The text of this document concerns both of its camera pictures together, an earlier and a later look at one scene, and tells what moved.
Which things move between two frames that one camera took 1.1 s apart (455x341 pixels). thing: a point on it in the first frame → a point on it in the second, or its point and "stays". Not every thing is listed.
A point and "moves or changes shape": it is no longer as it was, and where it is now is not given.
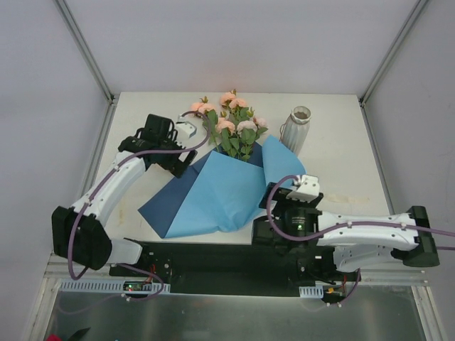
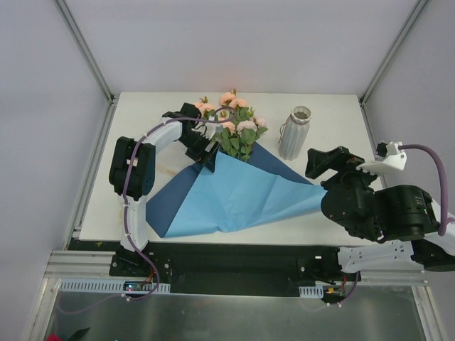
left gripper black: x=181 y=163 → x=200 y=151
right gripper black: x=271 y=204 → x=341 y=165
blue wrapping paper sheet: x=221 y=195 moves or changes shape
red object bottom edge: x=53 y=337 stays
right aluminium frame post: x=413 y=16 stays
